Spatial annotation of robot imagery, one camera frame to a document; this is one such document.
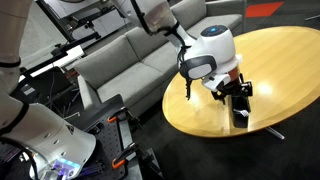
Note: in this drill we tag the metal table base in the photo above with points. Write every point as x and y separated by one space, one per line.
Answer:
275 132

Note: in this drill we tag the white plastic spoon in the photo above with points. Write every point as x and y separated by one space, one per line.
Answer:
241 112

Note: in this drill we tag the gray fabric sofa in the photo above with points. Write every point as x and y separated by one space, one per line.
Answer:
196 13
126 83

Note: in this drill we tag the black metal stand frame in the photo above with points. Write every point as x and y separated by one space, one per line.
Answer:
90 14

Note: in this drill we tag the black utensil holder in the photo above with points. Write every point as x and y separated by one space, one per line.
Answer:
240 121

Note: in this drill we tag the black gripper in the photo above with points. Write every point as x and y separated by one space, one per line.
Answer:
235 86

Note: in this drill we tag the white flat panel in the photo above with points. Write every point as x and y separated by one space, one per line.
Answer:
66 56

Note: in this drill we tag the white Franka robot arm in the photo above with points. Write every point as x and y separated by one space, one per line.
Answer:
40 130

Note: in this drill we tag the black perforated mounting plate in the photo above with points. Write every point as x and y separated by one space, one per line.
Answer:
106 140

